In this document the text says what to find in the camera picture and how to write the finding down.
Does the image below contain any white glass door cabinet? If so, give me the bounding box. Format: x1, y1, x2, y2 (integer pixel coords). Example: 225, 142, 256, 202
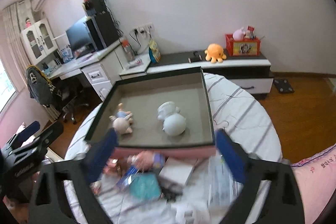
21, 18, 58, 65

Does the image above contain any pink green open box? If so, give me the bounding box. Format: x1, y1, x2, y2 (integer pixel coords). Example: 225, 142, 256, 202
85, 68, 216, 159

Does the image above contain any small black device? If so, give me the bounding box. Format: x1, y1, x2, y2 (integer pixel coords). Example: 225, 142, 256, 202
188, 51, 202, 63

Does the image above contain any bottle with orange cap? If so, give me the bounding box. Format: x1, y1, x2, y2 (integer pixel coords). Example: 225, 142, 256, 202
121, 39, 135, 62

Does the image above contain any clear teal plastic case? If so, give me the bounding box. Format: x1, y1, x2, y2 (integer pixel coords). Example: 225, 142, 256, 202
130, 172, 162, 201

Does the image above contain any black bathroom scale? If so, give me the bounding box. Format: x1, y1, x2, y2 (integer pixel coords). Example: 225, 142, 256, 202
273, 79, 294, 94

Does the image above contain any white desk with drawers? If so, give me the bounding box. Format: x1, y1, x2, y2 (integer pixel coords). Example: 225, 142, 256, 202
50, 37, 127, 101

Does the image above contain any black jacket on chair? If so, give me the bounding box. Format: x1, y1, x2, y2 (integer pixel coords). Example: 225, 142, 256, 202
26, 65, 62, 109

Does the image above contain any left hand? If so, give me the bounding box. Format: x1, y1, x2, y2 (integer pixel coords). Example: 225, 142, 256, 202
3, 172, 39, 223

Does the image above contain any pink doll on cabinet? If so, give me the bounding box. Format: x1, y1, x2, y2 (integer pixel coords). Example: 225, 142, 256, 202
25, 18, 32, 28

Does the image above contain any baby doll figurine blue dress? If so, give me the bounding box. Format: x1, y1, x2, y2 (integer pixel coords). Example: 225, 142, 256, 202
109, 103, 133, 135

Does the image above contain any orange octopus plush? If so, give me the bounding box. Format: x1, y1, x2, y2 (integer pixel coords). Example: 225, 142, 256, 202
205, 44, 227, 64

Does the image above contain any white wall socket strip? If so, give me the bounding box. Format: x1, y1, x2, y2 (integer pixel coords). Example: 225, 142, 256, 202
131, 22, 155, 33

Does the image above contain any black hair clip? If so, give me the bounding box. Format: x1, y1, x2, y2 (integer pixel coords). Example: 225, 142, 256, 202
160, 184, 183, 202

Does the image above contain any black computer tower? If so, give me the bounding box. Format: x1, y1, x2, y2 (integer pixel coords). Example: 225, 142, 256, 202
85, 12, 120, 51

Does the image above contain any black white low cabinet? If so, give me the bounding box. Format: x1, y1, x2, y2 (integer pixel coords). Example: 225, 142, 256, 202
146, 51, 274, 99

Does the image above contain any blue small box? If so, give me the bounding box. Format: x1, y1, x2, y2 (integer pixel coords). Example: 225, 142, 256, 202
116, 153, 165, 191

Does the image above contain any black speaker box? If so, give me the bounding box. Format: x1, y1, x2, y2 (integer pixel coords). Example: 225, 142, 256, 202
83, 0, 107, 16

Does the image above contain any black computer monitor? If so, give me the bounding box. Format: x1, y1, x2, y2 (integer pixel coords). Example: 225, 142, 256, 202
66, 17, 95, 58

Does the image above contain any white small box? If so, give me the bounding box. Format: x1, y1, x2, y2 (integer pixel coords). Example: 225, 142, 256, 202
158, 157, 198, 187

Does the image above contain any black office chair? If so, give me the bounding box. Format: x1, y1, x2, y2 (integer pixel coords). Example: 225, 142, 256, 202
52, 77, 89, 124

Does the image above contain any snack bag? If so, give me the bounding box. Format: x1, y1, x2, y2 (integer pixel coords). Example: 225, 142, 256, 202
148, 39, 161, 64

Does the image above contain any pink plush toy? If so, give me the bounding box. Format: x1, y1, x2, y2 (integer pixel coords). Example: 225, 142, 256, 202
232, 27, 245, 41

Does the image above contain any rose gold small box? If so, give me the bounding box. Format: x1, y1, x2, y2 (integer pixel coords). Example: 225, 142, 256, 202
103, 158, 121, 176

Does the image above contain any white unicorn figurine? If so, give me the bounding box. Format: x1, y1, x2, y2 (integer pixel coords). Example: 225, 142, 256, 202
157, 101, 186, 136

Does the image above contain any red crate with picture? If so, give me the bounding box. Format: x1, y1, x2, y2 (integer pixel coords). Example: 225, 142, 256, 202
225, 34, 261, 56

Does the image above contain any window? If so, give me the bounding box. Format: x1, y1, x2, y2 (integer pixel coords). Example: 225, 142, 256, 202
0, 61, 18, 115

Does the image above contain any clear plastic package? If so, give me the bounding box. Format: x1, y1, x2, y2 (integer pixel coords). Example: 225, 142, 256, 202
206, 155, 242, 209

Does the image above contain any beige curtain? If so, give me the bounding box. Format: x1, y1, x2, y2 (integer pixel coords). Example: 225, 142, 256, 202
2, 0, 61, 122

